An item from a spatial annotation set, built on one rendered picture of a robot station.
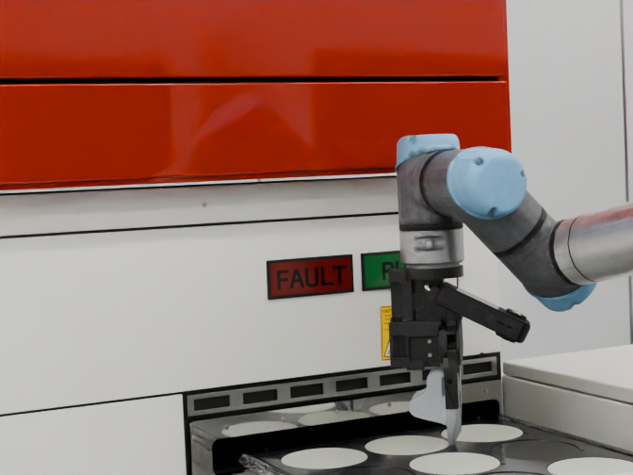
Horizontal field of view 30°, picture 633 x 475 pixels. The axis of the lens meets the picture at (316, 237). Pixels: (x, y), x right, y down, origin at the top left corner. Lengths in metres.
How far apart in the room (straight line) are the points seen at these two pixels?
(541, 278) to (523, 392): 0.30
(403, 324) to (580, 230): 0.24
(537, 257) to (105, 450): 0.54
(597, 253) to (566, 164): 2.30
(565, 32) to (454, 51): 2.07
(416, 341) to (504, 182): 0.23
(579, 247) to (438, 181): 0.17
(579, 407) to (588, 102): 2.19
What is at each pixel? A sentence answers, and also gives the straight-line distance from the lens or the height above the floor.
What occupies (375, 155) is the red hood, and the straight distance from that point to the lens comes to 1.45.
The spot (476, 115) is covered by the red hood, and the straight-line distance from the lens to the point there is 1.53.
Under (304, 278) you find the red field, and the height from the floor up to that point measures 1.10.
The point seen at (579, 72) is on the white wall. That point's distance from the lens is 3.59.
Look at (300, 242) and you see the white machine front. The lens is 1.46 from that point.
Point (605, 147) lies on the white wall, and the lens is 3.64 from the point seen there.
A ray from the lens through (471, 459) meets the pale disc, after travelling 1.36.
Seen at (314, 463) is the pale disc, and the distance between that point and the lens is 1.36.
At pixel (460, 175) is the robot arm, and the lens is 1.26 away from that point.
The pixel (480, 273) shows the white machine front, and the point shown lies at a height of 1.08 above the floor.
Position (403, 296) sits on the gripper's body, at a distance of 1.39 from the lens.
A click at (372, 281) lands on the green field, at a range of 1.50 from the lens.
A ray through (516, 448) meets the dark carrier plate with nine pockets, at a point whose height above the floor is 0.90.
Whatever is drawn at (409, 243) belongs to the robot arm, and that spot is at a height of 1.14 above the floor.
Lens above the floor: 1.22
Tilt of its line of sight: 3 degrees down
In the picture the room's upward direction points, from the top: 3 degrees counter-clockwise
